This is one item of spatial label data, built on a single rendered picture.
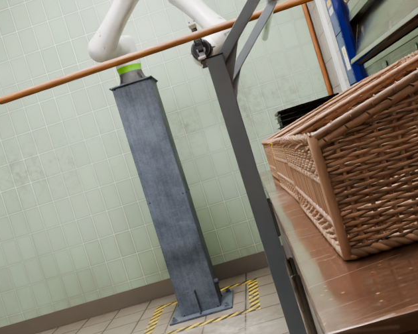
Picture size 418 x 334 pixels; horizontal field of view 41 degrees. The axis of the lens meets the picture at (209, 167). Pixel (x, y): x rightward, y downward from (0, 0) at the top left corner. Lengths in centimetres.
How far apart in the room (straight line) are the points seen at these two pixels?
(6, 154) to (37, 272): 75
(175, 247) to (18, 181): 124
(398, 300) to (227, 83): 83
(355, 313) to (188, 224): 231
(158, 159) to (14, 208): 120
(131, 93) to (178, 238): 76
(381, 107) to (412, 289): 23
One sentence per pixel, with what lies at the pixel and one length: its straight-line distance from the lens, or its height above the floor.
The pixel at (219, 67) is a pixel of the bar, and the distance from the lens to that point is 126.
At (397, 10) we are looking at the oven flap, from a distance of 190.
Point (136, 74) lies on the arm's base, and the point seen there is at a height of 123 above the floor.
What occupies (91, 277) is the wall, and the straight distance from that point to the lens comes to 358.
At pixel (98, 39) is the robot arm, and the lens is 276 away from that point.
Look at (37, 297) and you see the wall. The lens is 372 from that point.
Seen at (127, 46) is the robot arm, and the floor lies 137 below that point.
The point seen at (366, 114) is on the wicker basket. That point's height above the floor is 74.
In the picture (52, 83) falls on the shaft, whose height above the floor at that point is 118.
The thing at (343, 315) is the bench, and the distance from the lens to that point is 51.
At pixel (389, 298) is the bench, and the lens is 53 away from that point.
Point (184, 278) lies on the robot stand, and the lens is 284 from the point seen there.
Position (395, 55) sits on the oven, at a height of 88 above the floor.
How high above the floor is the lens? 75
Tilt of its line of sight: 1 degrees down
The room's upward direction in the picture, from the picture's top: 17 degrees counter-clockwise
